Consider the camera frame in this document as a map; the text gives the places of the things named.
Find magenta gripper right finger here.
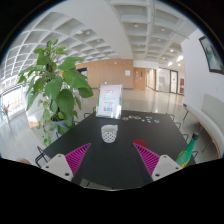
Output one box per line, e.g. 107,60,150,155
135,144,181,181

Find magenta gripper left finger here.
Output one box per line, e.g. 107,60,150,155
42,143,90,181

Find black metal chair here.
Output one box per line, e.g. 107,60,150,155
35,146,50,168

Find green plastic bottle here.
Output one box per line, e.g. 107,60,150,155
176,132,199,168

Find red round coaster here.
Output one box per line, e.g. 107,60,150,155
132,139,147,147

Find white dotted cup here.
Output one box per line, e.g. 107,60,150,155
101,125,118,143

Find small items on table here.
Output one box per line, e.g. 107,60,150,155
122,115,160,124

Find white bench seat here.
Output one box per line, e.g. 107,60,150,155
184,94,224,157

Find acrylic sign stand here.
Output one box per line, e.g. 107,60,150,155
96,84,123,119

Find large green potted plant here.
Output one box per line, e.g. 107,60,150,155
18,39,93,146

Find framed wall picture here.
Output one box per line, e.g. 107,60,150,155
199,36,224,75

